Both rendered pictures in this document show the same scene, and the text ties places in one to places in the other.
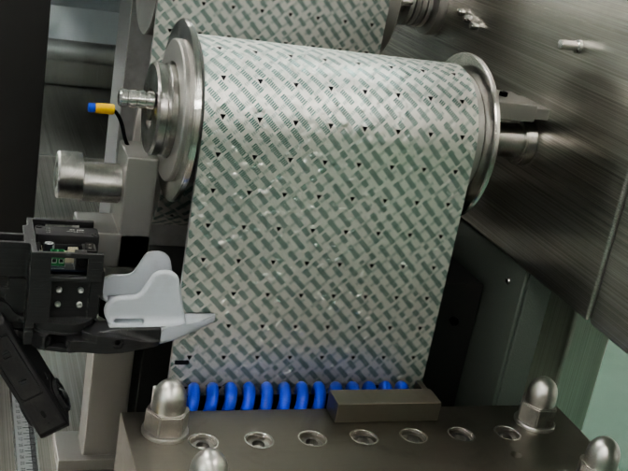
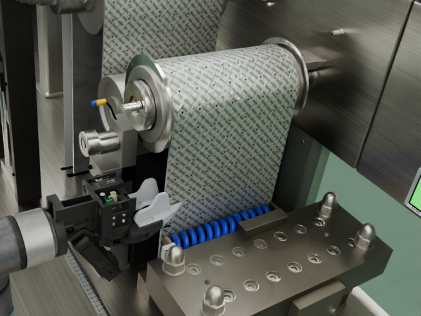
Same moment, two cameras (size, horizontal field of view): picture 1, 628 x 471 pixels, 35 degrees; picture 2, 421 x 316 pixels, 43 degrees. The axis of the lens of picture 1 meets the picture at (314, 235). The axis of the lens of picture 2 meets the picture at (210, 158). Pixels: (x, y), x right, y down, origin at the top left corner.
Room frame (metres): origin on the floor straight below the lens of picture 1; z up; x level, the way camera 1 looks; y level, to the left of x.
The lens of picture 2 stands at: (0.08, 0.23, 1.64)
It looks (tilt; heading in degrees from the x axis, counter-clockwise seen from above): 33 degrees down; 343
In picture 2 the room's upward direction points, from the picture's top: 9 degrees clockwise
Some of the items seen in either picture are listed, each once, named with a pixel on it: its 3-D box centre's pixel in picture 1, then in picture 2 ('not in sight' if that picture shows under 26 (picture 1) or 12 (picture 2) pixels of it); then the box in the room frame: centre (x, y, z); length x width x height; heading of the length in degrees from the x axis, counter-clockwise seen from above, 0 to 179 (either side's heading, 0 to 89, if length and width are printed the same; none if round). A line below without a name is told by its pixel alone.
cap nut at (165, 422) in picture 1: (168, 406); (175, 257); (0.67, 0.09, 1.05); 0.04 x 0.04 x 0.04
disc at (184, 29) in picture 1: (177, 110); (148, 104); (0.79, 0.13, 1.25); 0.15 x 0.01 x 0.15; 22
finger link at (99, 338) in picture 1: (102, 330); (133, 227); (0.69, 0.15, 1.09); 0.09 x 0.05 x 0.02; 110
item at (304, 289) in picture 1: (315, 300); (225, 180); (0.78, -0.01, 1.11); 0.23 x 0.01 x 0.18; 112
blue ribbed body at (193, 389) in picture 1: (304, 401); (224, 227); (0.76, -0.02, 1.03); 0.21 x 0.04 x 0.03; 112
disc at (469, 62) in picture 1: (455, 135); (278, 80); (0.88, -0.11, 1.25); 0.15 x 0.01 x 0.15; 22
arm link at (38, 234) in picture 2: not in sight; (34, 235); (0.67, 0.29, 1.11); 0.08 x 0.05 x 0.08; 22
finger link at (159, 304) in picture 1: (163, 303); (160, 206); (0.72, 0.11, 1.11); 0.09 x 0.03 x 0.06; 110
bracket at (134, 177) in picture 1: (99, 310); (109, 200); (0.81, 0.18, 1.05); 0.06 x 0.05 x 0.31; 112
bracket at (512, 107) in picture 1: (507, 103); (301, 59); (0.90, -0.15, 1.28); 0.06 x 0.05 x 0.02; 112
